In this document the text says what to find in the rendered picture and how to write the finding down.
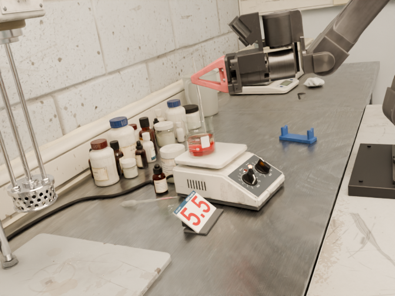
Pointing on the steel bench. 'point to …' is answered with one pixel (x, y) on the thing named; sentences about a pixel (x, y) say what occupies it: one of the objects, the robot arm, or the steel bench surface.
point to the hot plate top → (224, 149)
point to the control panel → (263, 180)
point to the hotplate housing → (221, 184)
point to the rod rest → (297, 136)
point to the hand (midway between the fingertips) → (195, 78)
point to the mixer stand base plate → (80, 268)
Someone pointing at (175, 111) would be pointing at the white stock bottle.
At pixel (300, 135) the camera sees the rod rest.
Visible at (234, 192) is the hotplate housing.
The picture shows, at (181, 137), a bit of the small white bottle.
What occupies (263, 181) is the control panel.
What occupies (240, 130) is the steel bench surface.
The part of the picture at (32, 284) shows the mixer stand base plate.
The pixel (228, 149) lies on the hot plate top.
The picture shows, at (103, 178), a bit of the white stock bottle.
